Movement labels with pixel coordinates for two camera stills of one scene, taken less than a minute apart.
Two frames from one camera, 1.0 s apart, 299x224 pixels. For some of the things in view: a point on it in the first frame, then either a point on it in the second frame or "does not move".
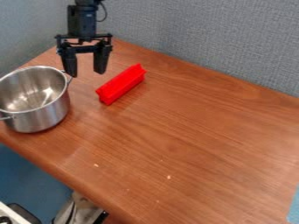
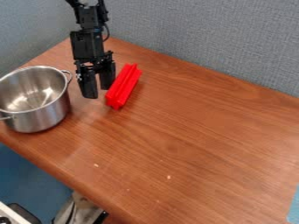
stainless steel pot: [34, 98] does not move
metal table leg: [82, 212] does not move
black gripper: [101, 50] -> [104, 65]
